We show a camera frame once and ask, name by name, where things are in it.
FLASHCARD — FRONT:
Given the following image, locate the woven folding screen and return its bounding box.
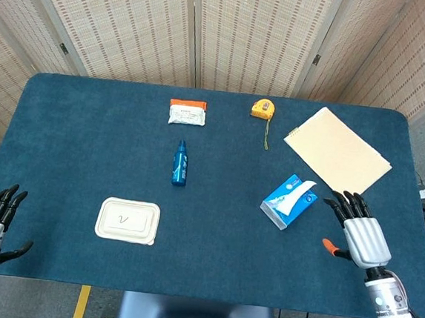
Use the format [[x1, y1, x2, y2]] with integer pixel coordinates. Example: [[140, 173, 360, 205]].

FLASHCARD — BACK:
[[0, 0, 425, 186]]

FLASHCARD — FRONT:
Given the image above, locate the yellow tape measure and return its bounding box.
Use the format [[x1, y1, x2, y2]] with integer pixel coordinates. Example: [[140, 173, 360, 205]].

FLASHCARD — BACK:
[[247, 97, 277, 151]]

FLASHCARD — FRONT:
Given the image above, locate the blue spray bottle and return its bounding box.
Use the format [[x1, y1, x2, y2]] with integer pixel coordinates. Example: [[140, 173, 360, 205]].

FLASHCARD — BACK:
[[170, 139, 192, 188]]

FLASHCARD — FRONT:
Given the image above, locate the blue tissue box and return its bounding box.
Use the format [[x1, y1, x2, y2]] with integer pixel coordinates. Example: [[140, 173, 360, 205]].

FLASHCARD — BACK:
[[257, 171, 320, 234]]

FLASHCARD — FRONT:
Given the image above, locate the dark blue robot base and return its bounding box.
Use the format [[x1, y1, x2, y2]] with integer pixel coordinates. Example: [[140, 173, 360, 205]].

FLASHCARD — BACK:
[[114, 290, 277, 318]]

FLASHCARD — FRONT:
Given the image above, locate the beige notebook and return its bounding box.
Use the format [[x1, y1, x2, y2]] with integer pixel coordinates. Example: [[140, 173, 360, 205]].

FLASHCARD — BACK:
[[279, 103, 398, 198]]

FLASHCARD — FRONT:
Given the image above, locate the white lidded food container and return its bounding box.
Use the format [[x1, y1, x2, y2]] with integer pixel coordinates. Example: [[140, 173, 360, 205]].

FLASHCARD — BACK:
[[93, 195, 162, 247]]

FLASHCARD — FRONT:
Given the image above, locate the blue table cloth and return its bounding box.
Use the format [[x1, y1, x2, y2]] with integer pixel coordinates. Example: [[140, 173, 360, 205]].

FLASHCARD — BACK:
[[0, 69, 425, 318]]

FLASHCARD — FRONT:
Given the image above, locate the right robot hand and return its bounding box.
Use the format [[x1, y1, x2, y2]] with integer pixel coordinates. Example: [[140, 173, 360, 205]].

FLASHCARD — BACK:
[[317, 189, 398, 272]]

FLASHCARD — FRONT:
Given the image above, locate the white orange wipes pack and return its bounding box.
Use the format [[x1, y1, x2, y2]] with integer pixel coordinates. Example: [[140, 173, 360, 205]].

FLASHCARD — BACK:
[[167, 98, 208, 127]]

